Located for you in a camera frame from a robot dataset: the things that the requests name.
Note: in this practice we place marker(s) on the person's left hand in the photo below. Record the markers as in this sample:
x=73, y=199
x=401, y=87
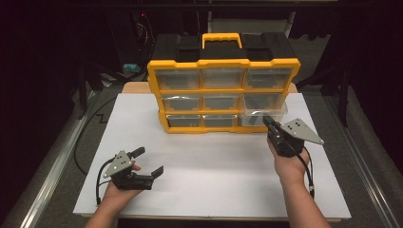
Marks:
x=122, y=196

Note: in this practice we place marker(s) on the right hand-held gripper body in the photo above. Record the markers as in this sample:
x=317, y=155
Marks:
x=291, y=139

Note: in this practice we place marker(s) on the black metal stand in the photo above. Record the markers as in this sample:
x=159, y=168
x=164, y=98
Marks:
x=342, y=95
x=83, y=91

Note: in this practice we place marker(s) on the yellow black organizer case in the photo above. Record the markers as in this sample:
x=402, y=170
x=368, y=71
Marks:
x=190, y=50

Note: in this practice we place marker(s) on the person's right hand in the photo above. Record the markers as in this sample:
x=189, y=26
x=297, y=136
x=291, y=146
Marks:
x=291, y=167

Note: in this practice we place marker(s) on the grid of clear organizer drawers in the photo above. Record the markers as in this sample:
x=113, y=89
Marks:
x=177, y=79

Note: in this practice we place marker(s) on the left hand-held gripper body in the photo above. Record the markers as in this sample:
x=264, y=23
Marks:
x=123, y=172

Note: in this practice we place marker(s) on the aluminium floor rail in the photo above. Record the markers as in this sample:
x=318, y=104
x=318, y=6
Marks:
x=364, y=177
x=53, y=164

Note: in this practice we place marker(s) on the transparent plastic drawer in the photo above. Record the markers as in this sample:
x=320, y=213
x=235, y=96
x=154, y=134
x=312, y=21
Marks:
x=269, y=106

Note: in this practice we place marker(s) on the teal object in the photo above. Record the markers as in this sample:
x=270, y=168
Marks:
x=131, y=67

